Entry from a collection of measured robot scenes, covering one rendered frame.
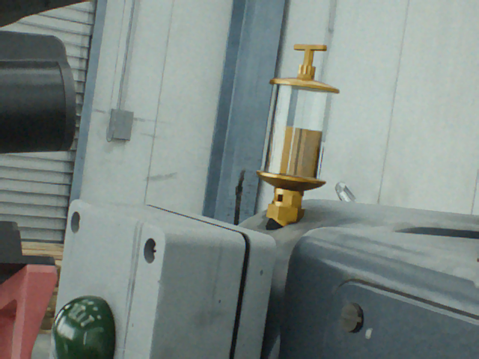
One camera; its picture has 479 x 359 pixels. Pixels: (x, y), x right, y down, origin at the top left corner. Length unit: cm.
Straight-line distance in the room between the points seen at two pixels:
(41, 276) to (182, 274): 24
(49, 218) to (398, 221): 818
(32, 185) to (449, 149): 349
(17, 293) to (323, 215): 22
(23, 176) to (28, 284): 786
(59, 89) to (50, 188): 793
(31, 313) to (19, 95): 13
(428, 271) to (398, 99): 760
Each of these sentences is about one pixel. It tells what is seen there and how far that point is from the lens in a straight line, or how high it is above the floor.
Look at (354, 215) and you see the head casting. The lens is 39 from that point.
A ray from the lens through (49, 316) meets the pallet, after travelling 599.
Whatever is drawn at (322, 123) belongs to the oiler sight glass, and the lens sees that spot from 39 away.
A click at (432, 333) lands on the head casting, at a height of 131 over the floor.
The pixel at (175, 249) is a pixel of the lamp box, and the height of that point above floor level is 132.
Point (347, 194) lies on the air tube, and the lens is 46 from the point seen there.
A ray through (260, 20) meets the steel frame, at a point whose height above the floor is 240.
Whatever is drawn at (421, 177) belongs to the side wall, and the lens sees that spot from 760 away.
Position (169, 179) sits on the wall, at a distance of 909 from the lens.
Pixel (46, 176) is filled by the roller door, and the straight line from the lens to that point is 848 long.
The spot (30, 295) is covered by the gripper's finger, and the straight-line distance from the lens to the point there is 55.
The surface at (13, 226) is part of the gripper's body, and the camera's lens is 55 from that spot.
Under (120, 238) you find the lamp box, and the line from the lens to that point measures 33.
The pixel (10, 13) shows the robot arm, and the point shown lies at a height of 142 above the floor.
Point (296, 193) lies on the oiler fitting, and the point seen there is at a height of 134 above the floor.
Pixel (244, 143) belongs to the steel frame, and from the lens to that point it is 894.
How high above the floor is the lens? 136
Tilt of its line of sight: 3 degrees down
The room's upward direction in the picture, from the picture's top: 8 degrees clockwise
